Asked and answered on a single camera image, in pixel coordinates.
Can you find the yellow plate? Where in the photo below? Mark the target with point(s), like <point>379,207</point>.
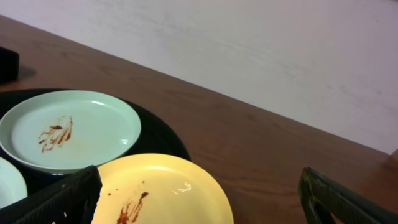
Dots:
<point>159,189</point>

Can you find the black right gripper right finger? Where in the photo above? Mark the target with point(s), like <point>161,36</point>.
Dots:
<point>323,199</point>

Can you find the mint plate with two drops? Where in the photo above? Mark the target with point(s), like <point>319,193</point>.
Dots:
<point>13,186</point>

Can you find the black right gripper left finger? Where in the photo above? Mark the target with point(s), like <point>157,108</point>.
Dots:
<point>70,200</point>

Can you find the round black tray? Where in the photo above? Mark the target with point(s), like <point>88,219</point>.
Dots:
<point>156,137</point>

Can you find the mint plate with sauce smear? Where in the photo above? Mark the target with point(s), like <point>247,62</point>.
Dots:
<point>64,131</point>

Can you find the black rectangular tray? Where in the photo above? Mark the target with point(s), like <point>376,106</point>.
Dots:
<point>9,65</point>

